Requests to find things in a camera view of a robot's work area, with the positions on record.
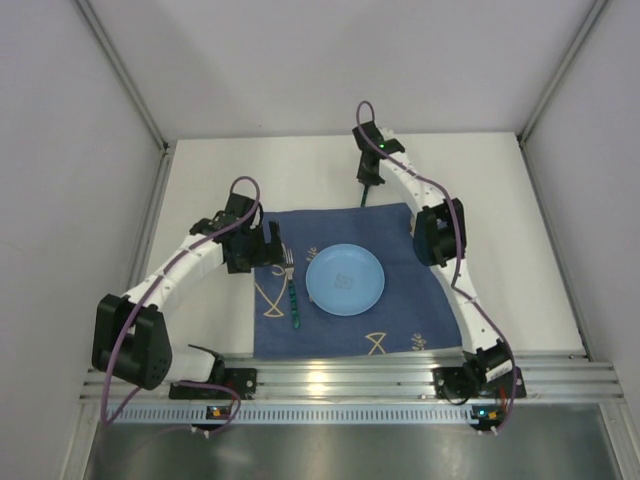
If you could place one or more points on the spoon with green handle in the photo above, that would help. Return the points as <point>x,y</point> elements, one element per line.
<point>364,195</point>

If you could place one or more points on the fork with green handle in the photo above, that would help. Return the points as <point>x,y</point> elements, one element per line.
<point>289,269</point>

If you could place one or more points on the aluminium mounting rail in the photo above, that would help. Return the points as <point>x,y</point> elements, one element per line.
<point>408,377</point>

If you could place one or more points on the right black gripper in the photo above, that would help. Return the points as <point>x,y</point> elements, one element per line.
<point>370,176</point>

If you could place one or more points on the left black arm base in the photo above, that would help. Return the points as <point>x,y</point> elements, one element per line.
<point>241,380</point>

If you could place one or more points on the blue plastic plate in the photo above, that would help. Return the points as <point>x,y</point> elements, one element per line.
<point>345,280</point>

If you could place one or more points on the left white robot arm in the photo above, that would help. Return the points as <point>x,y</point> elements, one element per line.
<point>132,336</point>

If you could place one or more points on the blue fish placemat cloth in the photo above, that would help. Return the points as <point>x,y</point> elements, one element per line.
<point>413,314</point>

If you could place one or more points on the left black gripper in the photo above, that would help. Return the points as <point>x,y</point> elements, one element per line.
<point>273,245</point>

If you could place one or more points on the white slotted cable duct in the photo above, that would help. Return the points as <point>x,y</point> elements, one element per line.
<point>310,414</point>

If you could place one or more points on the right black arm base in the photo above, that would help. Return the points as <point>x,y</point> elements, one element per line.
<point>452,384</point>

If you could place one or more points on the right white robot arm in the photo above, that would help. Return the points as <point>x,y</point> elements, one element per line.
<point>439,242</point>

